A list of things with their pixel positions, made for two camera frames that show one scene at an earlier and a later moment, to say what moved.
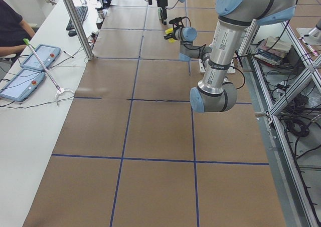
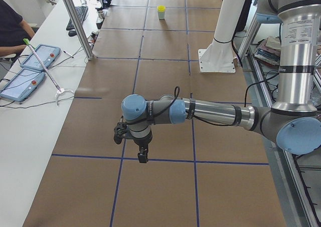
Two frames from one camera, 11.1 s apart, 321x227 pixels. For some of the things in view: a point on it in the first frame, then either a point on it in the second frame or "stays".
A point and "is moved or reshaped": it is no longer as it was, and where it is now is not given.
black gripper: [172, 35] to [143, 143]
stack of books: [271, 50] stays
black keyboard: [81, 12] stays
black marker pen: [67, 53] stays
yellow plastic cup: [170, 30] is moved or reshaped
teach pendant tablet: [46, 53] stays
